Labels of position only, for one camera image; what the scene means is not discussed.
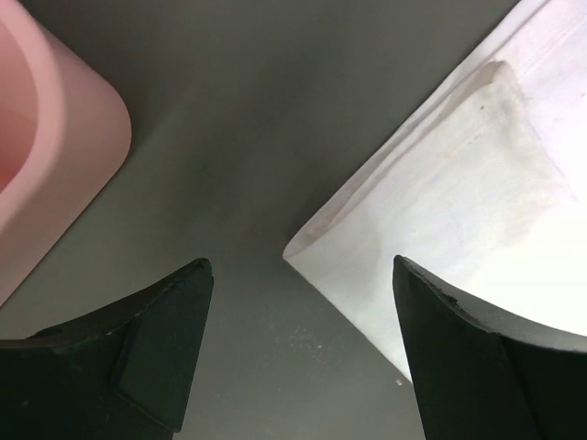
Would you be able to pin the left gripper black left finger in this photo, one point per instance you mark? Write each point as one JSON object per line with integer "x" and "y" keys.
{"x": 124, "y": 371}

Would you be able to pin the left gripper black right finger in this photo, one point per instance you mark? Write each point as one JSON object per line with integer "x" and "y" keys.
{"x": 481, "y": 372}

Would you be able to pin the white t shirt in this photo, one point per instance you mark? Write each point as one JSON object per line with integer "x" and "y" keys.
{"x": 483, "y": 185}

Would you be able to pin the pink compartment organizer tray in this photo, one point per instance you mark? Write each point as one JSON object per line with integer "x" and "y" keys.
{"x": 65, "y": 132}

